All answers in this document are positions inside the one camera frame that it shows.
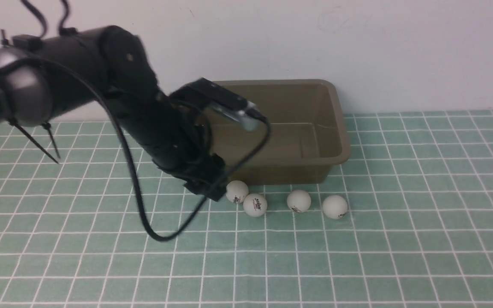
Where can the brown plastic storage bin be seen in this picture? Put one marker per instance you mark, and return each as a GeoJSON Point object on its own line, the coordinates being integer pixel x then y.
{"type": "Point", "coordinates": [308, 131]}

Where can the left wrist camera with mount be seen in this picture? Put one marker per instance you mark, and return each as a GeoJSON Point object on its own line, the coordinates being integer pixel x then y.
{"type": "Point", "coordinates": [225, 105]}

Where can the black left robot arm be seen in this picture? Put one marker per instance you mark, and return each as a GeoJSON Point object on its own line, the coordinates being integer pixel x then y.
{"type": "Point", "coordinates": [42, 79]}

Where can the white ping-pong ball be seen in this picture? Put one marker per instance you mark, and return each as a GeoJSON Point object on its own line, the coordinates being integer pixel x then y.
{"type": "Point", "coordinates": [334, 207]}
{"type": "Point", "coordinates": [299, 201]}
{"type": "Point", "coordinates": [236, 191]}
{"type": "Point", "coordinates": [255, 205]}

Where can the green checkered tablecloth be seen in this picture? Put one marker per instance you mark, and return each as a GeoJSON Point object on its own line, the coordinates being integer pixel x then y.
{"type": "Point", "coordinates": [418, 233]}

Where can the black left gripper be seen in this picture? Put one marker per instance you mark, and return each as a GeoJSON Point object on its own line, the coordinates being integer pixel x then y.
{"type": "Point", "coordinates": [180, 146]}

